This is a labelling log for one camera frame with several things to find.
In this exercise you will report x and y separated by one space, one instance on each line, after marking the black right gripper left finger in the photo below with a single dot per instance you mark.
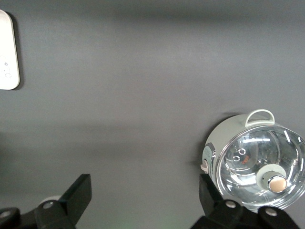
71 205

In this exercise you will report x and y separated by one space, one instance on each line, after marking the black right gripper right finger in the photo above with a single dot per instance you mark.
209 202

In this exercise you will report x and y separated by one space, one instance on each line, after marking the white rectangular rabbit tray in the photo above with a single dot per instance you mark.
7 45

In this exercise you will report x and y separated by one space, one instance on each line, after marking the pale green electric cooking pot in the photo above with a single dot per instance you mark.
226 131

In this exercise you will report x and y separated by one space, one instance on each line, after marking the glass pot lid with knob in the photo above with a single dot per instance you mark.
264 150

